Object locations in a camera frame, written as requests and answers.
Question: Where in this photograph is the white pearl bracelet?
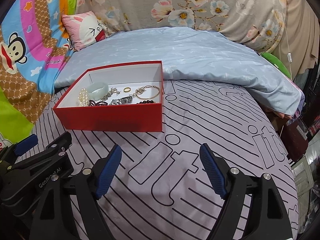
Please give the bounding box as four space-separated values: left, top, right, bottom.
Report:
77 87 90 107

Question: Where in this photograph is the silver wristwatch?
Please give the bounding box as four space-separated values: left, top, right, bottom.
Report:
110 96 133 106

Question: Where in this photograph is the silver chain necklace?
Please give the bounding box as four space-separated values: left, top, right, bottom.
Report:
133 86 148 98

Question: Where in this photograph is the red jewelry box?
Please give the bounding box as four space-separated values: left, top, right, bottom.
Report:
53 61 163 132

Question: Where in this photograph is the pale green jade bangle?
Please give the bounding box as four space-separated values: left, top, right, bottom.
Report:
86 82 109 101

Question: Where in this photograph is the thin gold bangle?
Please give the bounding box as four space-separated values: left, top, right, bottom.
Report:
135 85 161 100

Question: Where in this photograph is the cartoon monkey quilt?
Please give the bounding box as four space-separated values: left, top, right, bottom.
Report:
1 0 76 148

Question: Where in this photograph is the light blue blanket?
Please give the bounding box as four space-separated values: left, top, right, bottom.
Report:
54 27 305 116

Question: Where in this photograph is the pink rabbit pillow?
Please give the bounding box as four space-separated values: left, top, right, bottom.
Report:
62 11 107 51

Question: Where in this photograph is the green plush toy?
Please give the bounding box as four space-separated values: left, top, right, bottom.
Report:
260 53 291 79

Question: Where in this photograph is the beige curtain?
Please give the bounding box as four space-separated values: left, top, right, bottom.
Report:
272 0 319 78

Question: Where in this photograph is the grey floral duvet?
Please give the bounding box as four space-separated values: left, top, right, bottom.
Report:
75 0 287 52

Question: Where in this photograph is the white cord with switch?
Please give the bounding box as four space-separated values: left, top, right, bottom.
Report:
283 0 294 81

